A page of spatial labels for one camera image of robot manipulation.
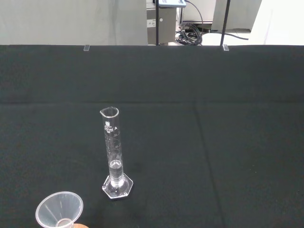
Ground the grey floor cable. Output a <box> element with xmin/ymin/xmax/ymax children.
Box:
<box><xmin>201</xmin><ymin>30</ymin><xmax>249</xmax><ymax>40</ymax></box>

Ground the black tripod pole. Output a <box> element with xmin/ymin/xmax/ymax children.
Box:
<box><xmin>219</xmin><ymin>0</ymin><xmax>231</xmax><ymax>46</ymax></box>
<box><xmin>155</xmin><ymin>0</ymin><xmax>160</xmax><ymax>46</ymax></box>

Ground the black bench cloth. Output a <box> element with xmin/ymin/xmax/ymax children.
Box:
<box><xmin>0</xmin><ymin>44</ymin><xmax>304</xmax><ymax>228</ymax></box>

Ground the grey metal cabinet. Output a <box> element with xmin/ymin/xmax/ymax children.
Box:
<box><xmin>146</xmin><ymin>6</ymin><xmax>178</xmax><ymax>46</ymax></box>

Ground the grey-blue device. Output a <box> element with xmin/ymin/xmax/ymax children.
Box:
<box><xmin>157</xmin><ymin>0</ymin><xmax>188</xmax><ymax>8</ymax></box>

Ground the black cable bundle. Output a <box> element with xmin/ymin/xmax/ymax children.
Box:
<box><xmin>175</xmin><ymin>22</ymin><xmax>205</xmax><ymax>46</ymax></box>

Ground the black device cable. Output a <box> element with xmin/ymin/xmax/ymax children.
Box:
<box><xmin>185</xmin><ymin>0</ymin><xmax>204</xmax><ymax>27</ymax></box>

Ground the clear plastic funnel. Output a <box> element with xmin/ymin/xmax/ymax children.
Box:
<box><xmin>35</xmin><ymin>191</ymin><xmax>84</xmax><ymax>228</ymax></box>

